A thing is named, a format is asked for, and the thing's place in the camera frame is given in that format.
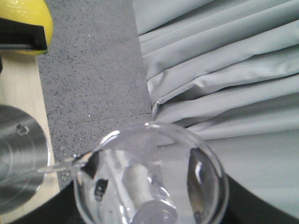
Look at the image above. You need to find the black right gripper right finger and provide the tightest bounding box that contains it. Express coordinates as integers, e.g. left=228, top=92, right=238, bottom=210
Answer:
left=187, top=148, right=299, bottom=224

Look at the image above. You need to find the clear glass beaker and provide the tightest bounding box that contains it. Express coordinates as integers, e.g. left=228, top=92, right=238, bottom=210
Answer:
left=38, top=122, right=229, bottom=224

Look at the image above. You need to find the light wooden cutting board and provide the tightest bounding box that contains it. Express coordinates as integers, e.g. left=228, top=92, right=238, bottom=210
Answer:
left=0, top=52, right=60, bottom=224

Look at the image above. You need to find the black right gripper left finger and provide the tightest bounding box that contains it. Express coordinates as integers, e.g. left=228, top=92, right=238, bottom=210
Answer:
left=11, top=154, right=99, bottom=224

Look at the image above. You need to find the grey curtain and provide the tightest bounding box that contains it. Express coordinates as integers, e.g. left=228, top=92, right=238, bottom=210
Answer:
left=133, top=0, right=299, bottom=217

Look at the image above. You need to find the yellow lemon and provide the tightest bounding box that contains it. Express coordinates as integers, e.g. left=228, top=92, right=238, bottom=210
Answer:
left=0, top=0, right=53, bottom=56

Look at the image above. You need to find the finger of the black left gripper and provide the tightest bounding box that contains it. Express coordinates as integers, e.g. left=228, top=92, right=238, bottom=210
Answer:
left=0, top=18, right=47, bottom=51

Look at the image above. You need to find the steel cocktail jigger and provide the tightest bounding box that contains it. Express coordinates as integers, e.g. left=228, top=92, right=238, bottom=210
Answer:
left=0, top=105, right=49, bottom=214

